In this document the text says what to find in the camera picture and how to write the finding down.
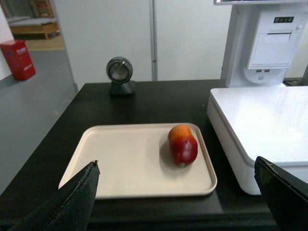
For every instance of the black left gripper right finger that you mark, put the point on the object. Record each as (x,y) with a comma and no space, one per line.
(285,195)

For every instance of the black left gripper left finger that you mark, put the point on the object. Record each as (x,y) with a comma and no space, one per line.
(69,208)

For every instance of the black checkout counter cabinet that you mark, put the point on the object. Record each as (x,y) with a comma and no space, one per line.
(227,208)

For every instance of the white checkout scale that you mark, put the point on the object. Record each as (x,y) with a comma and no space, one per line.
(271,122)

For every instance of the beige plastic tray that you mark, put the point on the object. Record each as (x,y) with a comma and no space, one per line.
(134,162)

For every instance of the black barcode scanner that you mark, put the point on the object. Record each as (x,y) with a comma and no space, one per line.
(120,70)

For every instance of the red fire extinguisher box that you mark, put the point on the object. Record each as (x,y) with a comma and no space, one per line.
(18,59)

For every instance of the white receipt printer terminal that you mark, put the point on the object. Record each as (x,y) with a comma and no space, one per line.
(263,37)

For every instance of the wooden pallet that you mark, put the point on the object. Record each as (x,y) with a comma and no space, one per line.
(31,18)

